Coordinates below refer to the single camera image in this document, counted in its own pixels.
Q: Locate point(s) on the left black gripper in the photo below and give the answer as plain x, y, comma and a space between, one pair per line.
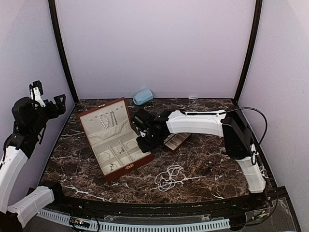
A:
60, 107

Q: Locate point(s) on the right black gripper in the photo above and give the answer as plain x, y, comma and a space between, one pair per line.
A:
145, 148

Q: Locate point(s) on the small red jewelry tray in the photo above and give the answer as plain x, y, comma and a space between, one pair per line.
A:
174, 141

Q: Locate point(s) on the large red jewelry box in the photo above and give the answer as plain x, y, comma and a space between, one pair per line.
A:
110, 133

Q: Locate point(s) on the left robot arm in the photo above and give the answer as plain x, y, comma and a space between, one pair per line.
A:
13, 218

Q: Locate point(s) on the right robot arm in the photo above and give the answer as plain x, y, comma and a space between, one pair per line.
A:
231, 125

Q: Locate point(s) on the light blue faceted cup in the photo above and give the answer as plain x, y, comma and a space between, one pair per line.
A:
143, 97

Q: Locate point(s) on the white cable duct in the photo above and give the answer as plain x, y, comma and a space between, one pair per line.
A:
92, 225

